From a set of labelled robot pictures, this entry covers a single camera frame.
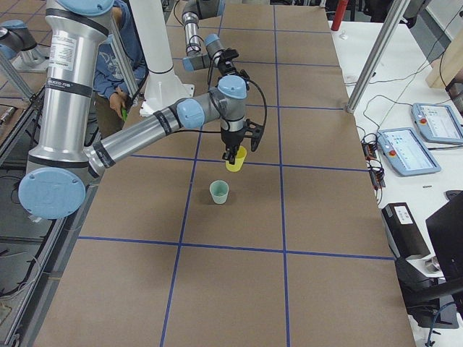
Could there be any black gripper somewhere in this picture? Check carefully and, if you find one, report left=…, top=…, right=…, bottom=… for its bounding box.
left=218, top=61, right=250, bottom=90
left=221, top=129, right=245, bottom=164

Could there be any yellow plastic cup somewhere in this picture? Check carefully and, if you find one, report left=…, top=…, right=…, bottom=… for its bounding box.
left=225, top=145, right=247, bottom=172

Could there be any green plastic cup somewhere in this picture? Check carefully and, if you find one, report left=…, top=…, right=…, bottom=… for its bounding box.
left=209, top=180, right=229, bottom=205

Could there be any clear plastic piece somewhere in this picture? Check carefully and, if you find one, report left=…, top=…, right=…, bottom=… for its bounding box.
left=339, top=30, right=348, bottom=40

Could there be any brown paper table cover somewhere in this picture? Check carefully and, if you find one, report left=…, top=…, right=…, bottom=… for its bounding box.
left=35, top=4, right=415, bottom=346

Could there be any seated person in blue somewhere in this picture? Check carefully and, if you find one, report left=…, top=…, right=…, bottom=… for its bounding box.
left=92, top=0, right=148, bottom=116

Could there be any near teach pendant tablet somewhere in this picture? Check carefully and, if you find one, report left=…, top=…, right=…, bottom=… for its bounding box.
left=377, top=127, right=441, bottom=176

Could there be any teach pendant tablet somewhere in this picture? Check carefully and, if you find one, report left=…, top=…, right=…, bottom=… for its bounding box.
left=412, top=103, right=462, bottom=145
left=377, top=127, right=441, bottom=176

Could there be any black box on table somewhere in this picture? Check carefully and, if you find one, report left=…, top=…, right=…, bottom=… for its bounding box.
left=381, top=202, right=430, bottom=260

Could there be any far teach pendant tablet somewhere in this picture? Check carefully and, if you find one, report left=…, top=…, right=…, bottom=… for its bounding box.
left=412, top=103, right=462, bottom=145

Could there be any black monitor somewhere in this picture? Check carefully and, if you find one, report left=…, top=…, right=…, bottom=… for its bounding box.
left=395, top=194, right=462, bottom=328

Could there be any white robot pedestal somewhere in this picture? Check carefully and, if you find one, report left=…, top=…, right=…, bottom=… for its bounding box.
left=129, top=0, right=195, bottom=117

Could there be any green handled tool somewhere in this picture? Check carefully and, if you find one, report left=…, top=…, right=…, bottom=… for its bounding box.
left=121, top=108, right=128, bottom=121

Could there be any aluminium frame post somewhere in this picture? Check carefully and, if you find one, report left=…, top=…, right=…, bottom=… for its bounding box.
left=345, top=0, right=410, bottom=113

